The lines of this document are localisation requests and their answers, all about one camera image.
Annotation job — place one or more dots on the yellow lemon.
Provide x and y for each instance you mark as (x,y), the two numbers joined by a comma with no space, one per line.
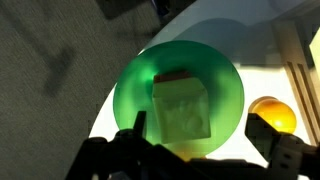
(276,115)

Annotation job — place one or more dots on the light wooden slatted tray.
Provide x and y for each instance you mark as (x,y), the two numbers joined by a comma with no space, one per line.
(300,76)

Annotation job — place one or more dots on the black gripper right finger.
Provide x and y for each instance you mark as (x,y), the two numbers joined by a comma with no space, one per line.
(263,135)

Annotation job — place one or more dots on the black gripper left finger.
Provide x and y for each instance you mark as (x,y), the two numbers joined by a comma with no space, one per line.
(140,123)

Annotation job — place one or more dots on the light green block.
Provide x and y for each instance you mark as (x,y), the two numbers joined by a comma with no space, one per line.
(180,110)

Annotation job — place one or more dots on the translucent green bowl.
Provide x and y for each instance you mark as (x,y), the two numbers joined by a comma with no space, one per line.
(133,86)

